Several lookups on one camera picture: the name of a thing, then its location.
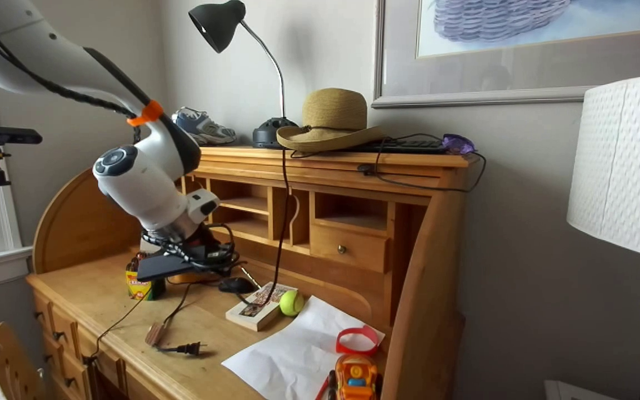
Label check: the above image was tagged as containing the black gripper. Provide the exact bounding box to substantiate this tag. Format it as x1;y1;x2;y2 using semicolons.
158;222;239;272

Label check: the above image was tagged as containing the orange strap on arm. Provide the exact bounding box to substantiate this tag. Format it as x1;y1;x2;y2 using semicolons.
126;98;166;128

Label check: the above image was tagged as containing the black desk lamp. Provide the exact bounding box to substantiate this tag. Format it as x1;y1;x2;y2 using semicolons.
187;0;300;151

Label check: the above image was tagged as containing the grey sneaker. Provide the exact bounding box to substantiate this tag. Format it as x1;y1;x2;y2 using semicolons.
168;105;239;147

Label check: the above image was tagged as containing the white paperback book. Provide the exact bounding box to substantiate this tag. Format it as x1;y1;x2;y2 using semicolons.
224;280;300;334

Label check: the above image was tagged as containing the black flat device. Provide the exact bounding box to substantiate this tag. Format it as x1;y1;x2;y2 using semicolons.
361;131;449;155

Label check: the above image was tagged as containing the white paper sheet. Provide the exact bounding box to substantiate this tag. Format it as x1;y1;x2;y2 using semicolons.
220;296;386;400

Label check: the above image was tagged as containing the crayon box yellow green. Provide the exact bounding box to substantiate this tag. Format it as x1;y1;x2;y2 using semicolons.
125;267;158;301

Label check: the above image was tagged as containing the wooden roll-top desk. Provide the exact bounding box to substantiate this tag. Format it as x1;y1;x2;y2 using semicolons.
26;141;484;400

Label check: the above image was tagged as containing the framed flower picture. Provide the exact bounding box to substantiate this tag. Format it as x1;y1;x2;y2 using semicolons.
370;0;640;108

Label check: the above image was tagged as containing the red plastic ring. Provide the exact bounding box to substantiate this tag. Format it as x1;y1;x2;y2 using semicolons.
334;325;384;357

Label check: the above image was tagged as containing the black stereo camera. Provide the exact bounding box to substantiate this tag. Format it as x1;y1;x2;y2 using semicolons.
0;121;44;147

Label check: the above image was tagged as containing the yellow-green tennis ball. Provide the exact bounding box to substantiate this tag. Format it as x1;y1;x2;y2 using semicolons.
277;288;306;320

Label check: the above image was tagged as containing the wooden chair back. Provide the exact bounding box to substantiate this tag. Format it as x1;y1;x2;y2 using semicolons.
0;320;44;400

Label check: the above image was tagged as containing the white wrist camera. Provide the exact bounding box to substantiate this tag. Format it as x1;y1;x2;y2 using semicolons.
185;187;223;224

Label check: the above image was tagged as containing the purple small device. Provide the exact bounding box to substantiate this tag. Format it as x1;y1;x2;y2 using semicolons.
439;131;477;157

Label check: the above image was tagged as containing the straw hat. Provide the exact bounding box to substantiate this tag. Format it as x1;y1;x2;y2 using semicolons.
273;87;384;155

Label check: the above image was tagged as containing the grey remote control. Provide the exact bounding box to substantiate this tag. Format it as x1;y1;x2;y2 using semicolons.
136;254;216;284

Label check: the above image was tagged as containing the thin black cable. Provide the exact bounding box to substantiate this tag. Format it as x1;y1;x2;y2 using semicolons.
355;131;489;196
85;290;148;369

